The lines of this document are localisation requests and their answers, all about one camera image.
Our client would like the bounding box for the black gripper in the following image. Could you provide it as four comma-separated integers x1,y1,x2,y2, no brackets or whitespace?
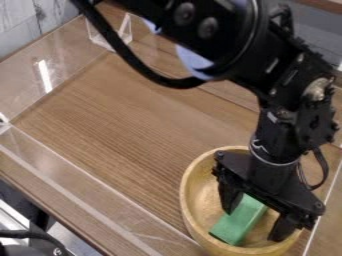
213,140,326,242

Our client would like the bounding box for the green rectangular block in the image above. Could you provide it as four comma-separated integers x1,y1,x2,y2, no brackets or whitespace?
209,194,267,246

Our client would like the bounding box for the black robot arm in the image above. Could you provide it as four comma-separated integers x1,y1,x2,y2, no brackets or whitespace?
71,0,339,242

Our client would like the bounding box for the brown wooden bowl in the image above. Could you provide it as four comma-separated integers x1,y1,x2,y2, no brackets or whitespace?
179,146,302,256

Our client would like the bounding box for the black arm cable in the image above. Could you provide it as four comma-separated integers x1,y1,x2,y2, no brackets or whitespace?
298,148,331,191

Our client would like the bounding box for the grey metal frame part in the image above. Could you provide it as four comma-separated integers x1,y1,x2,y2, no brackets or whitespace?
0,193,102,256

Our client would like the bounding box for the black cable lower left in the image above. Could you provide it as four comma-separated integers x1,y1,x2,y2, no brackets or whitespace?
0,229,68,256

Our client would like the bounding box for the clear acrylic corner bracket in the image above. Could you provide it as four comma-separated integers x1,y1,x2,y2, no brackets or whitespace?
86,13,134,52

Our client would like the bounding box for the clear acrylic enclosure wall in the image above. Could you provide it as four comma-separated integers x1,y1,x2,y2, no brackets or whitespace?
0,11,342,256

